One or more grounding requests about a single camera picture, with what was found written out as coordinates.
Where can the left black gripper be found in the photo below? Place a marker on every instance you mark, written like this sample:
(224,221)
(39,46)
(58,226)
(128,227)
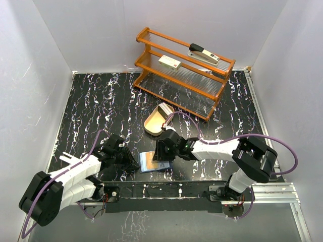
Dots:
(130,161)

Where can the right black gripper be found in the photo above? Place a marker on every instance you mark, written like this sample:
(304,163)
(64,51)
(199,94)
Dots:
(160,155)

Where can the orange credit card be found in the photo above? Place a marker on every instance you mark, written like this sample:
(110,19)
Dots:
(152,165)

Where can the blue card holder wallet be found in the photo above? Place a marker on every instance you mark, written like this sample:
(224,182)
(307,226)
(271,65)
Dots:
(145,156)

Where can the stack of credit cards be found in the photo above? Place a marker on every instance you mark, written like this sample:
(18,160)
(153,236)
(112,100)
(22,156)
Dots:
(165,110)

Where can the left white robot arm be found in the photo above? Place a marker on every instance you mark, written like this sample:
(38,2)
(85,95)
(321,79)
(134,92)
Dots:
(49,193)

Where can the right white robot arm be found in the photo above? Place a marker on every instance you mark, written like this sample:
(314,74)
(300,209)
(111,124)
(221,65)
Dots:
(254,158)

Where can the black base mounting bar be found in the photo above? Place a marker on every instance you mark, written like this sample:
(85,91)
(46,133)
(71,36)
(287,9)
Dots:
(168,196)

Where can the orange wooden three-tier rack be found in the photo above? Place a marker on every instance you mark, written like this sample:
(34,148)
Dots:
(196,87)

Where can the white staples box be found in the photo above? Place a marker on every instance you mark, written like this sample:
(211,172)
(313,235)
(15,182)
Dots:
(169,63)

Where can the black and beige stapler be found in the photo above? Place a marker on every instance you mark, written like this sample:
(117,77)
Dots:
(199,53)

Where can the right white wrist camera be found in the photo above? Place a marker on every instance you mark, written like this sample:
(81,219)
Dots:
(165,127)

